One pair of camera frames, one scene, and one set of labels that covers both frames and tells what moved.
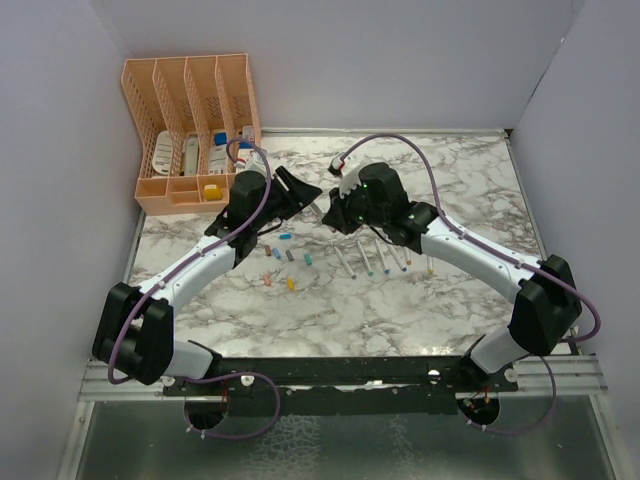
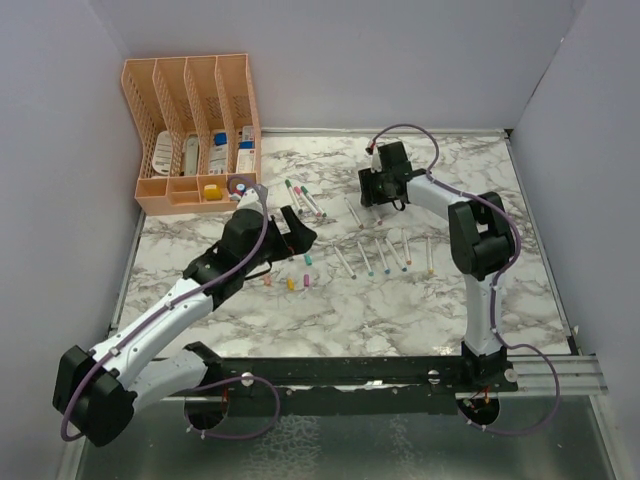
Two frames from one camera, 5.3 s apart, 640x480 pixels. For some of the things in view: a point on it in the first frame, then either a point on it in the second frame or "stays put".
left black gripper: x=299 y=195 -> x=295 y=241
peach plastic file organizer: x=194 y=118 stays put
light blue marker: x=387 y=270 stays put
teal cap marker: x=370 y=272 stays put
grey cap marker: x=345 y=263 stays put
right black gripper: x=336 y=215 -> x=369 y=196
